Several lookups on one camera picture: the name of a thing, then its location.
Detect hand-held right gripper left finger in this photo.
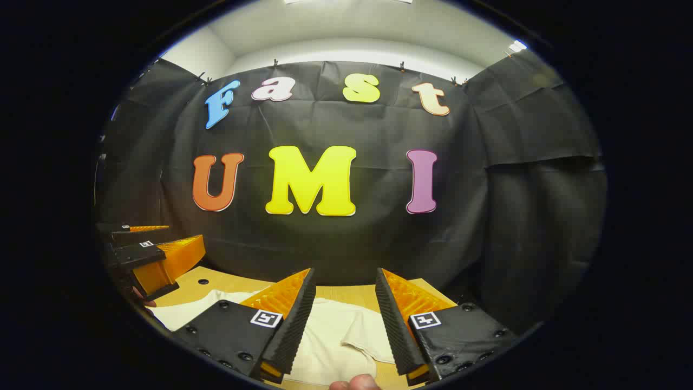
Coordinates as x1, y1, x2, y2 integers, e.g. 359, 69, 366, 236
173, 267, 317, 385

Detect black backdrop cloth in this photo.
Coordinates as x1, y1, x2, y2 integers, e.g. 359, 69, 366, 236
95, 51, 607, 332

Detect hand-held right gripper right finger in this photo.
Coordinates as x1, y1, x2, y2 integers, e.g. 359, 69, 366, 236
375, 268, 518, 386

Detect cream sweatshirt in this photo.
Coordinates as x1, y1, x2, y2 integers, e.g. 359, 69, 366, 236
146, 290, 398, 386

